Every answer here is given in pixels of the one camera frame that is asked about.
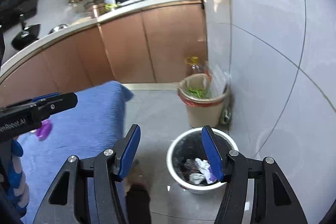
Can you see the yellow oil bottle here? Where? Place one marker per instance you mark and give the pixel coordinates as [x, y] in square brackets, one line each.
[194, 66]

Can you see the blue white gloved left hand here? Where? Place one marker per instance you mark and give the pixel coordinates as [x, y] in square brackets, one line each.
[18, 192]

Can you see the white black trash bin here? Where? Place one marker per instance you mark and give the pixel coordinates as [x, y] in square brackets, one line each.
[188, 165]

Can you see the blue towel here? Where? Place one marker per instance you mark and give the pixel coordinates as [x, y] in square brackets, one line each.
[95, 124]

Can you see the brown kitchen cabinets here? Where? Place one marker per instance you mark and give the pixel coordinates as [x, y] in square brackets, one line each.
[142, 44]

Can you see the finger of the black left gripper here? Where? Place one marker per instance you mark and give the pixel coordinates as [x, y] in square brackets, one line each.
[48, 107]
[44, 97]

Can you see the black frying pan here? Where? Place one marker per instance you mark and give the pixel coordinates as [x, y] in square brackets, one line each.
[26, 36]

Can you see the purple plastic lid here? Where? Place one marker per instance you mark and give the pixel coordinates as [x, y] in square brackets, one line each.
[44, 131]

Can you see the metal pot with lid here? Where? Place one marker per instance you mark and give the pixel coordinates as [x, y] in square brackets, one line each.
[96, 8]

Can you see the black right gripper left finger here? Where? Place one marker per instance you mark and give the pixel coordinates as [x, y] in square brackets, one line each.
[66, 200]

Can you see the beige trash bin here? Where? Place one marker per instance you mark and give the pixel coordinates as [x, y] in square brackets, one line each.
[205, 97]

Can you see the purple plastic wrapper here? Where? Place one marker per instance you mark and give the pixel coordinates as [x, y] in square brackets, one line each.
[205, 169]

